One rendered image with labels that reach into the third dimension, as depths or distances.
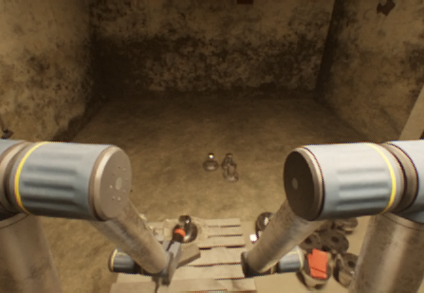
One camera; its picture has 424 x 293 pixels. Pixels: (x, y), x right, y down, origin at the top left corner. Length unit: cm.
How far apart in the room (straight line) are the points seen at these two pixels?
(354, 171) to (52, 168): 52
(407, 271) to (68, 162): 74
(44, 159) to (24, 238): 23
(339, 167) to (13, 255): 69
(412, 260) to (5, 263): 88
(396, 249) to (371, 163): 25
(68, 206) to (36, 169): 9
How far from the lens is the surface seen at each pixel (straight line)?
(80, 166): 45
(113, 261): 118
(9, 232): 66
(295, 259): 118
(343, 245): 271
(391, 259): 70
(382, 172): 51
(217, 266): 238
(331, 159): 46
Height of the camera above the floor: 216
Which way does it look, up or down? 30 degrees down
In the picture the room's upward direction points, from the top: 1 degrees clockwise
